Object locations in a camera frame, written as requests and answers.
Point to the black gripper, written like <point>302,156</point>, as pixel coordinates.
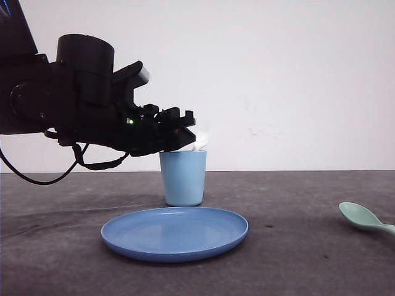
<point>107,115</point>

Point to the white plastic fork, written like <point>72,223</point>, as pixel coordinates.
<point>202,137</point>

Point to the light blue plastic cup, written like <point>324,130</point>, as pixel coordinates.
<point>183,174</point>

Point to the mint green plastic spoon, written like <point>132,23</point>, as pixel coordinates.
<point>362,218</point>

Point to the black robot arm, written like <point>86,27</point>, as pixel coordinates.
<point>39,96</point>

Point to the blue plastic plate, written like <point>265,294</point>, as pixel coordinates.
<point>175,234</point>

